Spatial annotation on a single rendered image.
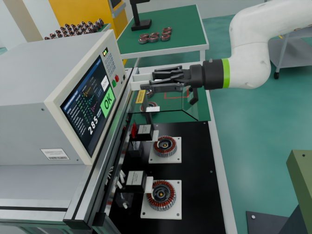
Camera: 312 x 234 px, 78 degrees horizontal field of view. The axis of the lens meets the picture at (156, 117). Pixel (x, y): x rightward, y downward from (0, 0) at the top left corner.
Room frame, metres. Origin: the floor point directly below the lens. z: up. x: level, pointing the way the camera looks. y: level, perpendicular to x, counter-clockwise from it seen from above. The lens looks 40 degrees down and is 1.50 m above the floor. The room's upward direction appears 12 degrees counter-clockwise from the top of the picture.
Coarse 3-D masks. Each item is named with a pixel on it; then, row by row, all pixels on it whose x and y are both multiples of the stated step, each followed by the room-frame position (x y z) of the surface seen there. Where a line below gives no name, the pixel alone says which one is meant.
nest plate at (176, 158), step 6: (174, 138) 0.66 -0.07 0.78; (180, 138) 0.66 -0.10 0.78; (180, 144) 0.62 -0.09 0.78; (150, 150) 0.62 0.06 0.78; (180, 150) 0.58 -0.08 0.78; (150, 156) 0.58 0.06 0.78; (156, 156) 0.57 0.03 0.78; (174, 156) 0.55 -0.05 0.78; (180, 156) 0.55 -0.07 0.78; (150, 162) 0.55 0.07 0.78; (156, 162) 0.55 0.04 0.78; (162, 162) 0.54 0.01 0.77; (168, 162) 0.53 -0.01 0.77; (174, 162) 0.53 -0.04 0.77; (180, 162) 0.52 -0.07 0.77
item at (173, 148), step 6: (162, 138) 0.65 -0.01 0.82; (168, 138) 0.64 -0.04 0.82; (156, 144) 0.62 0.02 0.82; (162, 144) 0.62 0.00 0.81; (168, 144) 0.61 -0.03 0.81; (174, 144) 0.59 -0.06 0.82; (156, 150) 0.58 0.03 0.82; (162, 150) 0.57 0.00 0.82; (168, 150) 0.57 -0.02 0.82; (174, 150) 0.57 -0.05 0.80; (162, 156) 0.56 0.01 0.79; (168, 156) 0.55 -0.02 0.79
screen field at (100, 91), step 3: (105, 75) 0.57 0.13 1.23; (105, 78) 0.56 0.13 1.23; (102, 81) 0.53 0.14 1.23; (105, 81) 0.55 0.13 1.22; (102, 84) 0.53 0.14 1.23; (105, 84) 0.55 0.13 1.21; (99, 87) 0.50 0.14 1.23; (102, 87) 0.52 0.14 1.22; (105, 87) 0.54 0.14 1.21; (99, 90) 0.50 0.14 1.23; (102, 90) 0.51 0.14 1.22; (96, 93) 0.48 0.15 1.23; (99, 93) 0.49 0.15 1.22; (102, 93) 0.51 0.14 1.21; (99, 96) 0.49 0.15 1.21; (99, 99) 0.48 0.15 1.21
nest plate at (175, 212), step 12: (156, 180) 0.45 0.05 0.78; (168, 180) 0.44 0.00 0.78; (180, 180) 0.43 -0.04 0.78; (156, 192) 0.40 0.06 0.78; (180, 192) 0.38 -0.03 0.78; (144, 204) 0.36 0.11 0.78; (180, 204) 0.33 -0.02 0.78; (144, 216) 0.32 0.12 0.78; (156, 216) 0.31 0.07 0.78; (168, 216) 0.30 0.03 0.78; (180, 216) 0.29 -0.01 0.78
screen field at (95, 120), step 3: (96, 117) 0.43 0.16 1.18; (93, 120) 0.41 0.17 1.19; (96, 120) 0.42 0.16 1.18; (93, 123) 0.40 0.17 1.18; (96, 123) 0.41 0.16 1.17; (90, 126) 0.39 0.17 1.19; (93, 126) 0.40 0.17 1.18; (90, 129) 0.38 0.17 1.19; (93, 129) 0.39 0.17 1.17; (90, 132) 0.38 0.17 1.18
